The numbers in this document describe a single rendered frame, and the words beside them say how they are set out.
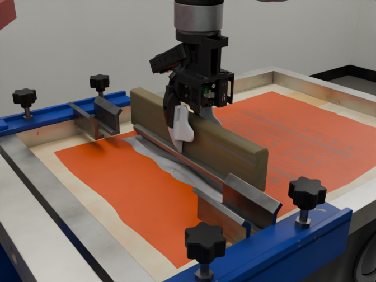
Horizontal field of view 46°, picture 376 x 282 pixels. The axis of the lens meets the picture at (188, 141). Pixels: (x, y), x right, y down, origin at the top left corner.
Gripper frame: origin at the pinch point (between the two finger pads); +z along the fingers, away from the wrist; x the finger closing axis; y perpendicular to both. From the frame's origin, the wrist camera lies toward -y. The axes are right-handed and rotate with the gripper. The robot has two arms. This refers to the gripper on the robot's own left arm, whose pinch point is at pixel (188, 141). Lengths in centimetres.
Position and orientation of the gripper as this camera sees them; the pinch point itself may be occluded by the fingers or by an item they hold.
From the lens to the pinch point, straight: 78.5
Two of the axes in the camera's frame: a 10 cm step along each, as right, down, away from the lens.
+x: 8.0, -2.5, 5.5
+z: -0.2, 9.0, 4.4
